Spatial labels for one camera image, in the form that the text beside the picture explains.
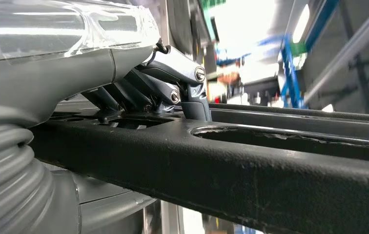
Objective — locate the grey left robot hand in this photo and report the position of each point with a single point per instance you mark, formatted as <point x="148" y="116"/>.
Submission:
<point x="42" y="80"/>

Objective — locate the blue metal rack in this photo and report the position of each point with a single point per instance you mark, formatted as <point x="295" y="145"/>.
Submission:
<point x="291" y="80"/>

